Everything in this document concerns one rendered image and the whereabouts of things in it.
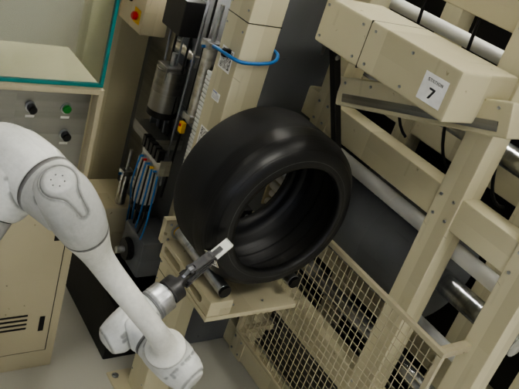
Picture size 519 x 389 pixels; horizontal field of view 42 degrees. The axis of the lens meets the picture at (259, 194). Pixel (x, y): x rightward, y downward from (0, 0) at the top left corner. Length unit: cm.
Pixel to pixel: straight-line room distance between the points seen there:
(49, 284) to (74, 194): 150
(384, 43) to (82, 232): 110
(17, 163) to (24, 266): 132
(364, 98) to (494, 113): 50
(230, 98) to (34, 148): 97
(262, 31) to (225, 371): 169
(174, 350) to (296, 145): 69
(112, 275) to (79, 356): 162
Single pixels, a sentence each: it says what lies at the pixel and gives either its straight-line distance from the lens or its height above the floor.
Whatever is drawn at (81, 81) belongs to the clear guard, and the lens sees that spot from 236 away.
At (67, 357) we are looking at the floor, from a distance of 311.
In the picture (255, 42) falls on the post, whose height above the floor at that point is 160.
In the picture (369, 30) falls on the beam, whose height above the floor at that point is 175.
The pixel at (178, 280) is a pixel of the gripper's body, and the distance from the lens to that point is 183.
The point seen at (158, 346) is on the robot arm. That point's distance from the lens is 164.
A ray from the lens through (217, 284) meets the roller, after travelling 214.
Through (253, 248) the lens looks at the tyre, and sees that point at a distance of 236.
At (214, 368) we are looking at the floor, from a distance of 323.
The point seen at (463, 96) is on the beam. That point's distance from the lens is 189.
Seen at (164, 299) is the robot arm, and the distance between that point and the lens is 181.
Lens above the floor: 213
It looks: 26 degrees down
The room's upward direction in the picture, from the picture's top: 19 degrees clockwise
